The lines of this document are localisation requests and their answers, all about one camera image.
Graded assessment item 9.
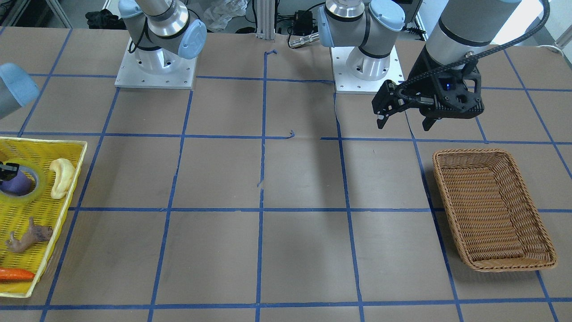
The orange toy carrot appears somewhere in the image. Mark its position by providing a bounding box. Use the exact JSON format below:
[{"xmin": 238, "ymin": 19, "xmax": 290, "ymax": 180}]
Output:
[{"xmin": 0, "ymin": 267, "xmax": 35, "ymax": 283}]

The pale yellow toy banana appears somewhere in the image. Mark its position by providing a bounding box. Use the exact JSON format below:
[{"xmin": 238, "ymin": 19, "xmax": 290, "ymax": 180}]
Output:
[{"xmin": 49, "ymin": 158, "xmax": 75, "ymax": 199}]

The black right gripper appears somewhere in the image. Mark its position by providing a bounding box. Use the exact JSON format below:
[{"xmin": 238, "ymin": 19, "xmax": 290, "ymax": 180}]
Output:
[{"xmin": 0, "ymin": 163, "xmax": 20, "ymax": 182}]

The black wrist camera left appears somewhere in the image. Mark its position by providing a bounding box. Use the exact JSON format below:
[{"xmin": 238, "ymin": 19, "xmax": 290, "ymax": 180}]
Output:
[{"xmin": 425, "ymin": 67, "xmax": 485, "ymax": 119}]

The yellow plastic basket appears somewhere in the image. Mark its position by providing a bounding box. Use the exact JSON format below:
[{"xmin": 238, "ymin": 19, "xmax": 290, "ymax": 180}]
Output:
[{"xmin": 0, "ymin": 137, "xmax": 88, "ymax": 298}]

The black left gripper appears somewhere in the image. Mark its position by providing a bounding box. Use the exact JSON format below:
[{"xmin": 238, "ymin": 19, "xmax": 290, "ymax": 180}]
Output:
[{"xmin": 372, "ymin": 60, "xmax": 478, "ymax": 131}]

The aluminium frame post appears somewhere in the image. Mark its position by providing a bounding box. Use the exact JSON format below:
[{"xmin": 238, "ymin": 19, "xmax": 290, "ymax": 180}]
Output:
[{"xmin": 253, "ymin": 0, "xmax": 277, "ymax": 42}]

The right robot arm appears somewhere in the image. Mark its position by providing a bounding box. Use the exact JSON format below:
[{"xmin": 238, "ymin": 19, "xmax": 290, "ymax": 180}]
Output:
[{"xmin": 1, "ymin": 27, "xmax": 191, "ymax": 183}]

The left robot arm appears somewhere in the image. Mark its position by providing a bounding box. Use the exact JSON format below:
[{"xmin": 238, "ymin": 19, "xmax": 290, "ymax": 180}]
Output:
[{"xmin": 317, "ymin": 0, "xmax": 550, "ymax": 131}]

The brown wicker basket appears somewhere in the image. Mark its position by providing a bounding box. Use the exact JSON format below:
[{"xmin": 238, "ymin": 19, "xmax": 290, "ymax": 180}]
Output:
[{"xmin": 432, "ymin": 148, "xmax": 558, "ymax": 272}]

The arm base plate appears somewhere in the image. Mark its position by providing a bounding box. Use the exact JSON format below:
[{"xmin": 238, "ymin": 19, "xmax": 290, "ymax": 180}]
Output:
[
  {"xmin": 330, "ymin": 47, "xmax": 405, "ymax": 94},
  {"xmin": 114, "ymin": 38, "xmax": 198, "ymax": 90}
]

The purple block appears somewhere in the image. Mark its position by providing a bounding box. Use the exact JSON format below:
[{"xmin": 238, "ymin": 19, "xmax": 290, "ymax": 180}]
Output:
[{"xmin": 0, "ymin": 171, "xmax": 33, "ymax": 196}]

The yellow clear tape roll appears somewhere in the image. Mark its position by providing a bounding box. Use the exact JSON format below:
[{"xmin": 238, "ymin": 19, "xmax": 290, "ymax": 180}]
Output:
[{"xmin": 0, "ymin": 158, "xmax": 47, "ymax": 205}]

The brown toy lion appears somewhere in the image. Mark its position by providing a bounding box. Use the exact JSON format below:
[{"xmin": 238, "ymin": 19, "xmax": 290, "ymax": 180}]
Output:
[{"xmin": 4, "ymin": 216, "xmax": 54, "ymax": 253}]

